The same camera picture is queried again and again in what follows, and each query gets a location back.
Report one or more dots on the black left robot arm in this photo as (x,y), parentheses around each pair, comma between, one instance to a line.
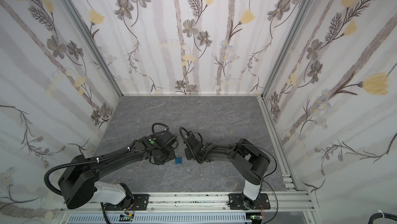
(81,181)

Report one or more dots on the white slotted cable duct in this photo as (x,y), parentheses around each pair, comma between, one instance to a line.
(165,218)

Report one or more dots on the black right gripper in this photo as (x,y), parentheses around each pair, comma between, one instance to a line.
(192,150)

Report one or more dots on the blue padlock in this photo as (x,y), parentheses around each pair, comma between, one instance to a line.
(178,159)

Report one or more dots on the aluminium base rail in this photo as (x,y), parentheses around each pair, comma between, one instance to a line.
(281,201)

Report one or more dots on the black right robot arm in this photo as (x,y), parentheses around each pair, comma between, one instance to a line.
(247,159)

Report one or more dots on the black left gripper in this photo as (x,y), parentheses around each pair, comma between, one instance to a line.
(169,151)

